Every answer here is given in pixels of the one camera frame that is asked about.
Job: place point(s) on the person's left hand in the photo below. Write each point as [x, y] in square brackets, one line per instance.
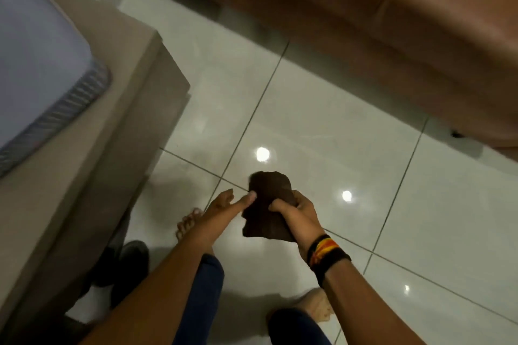
[220, 217]

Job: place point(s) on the person's right hand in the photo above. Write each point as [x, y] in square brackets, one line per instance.
[301, 225]

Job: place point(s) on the person's left thumb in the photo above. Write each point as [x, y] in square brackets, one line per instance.
[245, 200]

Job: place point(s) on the person's right thumb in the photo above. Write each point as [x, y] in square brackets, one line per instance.
[298, 197]

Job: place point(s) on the dark brown cloth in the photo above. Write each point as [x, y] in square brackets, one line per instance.
[270, 200]

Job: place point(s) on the person's right forearm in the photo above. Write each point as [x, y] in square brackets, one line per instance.
[364, 308]

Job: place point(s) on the person's left forearm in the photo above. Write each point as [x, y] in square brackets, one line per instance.
[158, 292]

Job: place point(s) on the person's left foot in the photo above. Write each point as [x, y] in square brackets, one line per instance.
[188, 224]

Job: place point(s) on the person's foot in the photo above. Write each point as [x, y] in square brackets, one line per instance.
[188, 224]
[317, 305]

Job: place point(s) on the black orange woven wristband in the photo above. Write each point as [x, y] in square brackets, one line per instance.
[323, 256]

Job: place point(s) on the dark blue trousers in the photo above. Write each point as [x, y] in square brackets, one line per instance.
[202, 296]

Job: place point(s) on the person's right foot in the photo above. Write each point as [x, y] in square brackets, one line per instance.
[317, 305]

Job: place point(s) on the black shoe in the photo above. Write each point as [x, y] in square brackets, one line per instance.
[131, 270]
[103, 268]

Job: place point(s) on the beige low table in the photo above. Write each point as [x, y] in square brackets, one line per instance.
[101, 146]

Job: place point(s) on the brown leather sofa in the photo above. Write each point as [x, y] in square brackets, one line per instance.
[388, 21]

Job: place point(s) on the pale blue ribbed container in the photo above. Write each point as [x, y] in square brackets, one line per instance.
[36, 61]

